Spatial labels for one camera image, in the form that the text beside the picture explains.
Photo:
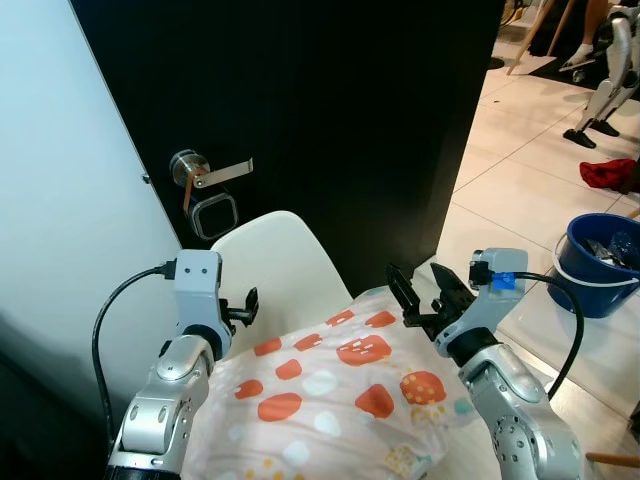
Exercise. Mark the white plastic chair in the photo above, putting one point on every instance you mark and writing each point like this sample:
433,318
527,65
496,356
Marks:
285,270

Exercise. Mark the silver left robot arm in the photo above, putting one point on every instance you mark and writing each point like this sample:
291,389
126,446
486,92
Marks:
160,400

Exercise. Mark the brown wooden bar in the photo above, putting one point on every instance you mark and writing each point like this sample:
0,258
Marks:
615,460

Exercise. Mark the person's leg with white shoe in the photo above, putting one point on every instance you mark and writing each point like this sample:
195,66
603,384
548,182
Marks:
592,20

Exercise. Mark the blue plastic bucket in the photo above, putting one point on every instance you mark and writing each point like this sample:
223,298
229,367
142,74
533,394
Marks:
590,290

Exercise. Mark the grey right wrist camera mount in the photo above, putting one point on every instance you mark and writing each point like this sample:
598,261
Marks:
490,295

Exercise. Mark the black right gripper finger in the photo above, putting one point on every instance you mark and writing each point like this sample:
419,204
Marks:
404,295
452,285

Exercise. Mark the black door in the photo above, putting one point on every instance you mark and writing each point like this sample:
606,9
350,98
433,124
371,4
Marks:
330,100

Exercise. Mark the white pillow with orange mushrooms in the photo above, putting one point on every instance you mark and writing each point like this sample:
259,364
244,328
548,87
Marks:
340,400

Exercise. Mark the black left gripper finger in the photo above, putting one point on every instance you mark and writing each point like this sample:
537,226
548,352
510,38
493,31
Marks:
250,303

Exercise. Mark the clear plastic bottle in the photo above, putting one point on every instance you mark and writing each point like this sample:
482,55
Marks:
622,250

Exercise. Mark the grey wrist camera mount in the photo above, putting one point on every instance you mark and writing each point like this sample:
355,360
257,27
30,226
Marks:
196,285
490,295

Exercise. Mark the wooden stand leg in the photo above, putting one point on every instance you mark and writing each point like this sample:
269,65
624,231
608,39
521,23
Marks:
530,38

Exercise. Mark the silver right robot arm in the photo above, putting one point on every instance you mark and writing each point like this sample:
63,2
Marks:
515,410

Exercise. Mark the red cloth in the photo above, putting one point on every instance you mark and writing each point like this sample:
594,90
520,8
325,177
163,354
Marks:
610,175

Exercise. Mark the black round stand base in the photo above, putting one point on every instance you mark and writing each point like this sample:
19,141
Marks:
496,63

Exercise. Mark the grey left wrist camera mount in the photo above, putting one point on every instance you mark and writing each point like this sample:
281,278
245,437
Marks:
196,285

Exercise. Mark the black square door lock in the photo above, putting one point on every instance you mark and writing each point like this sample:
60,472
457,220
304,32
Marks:
214,216

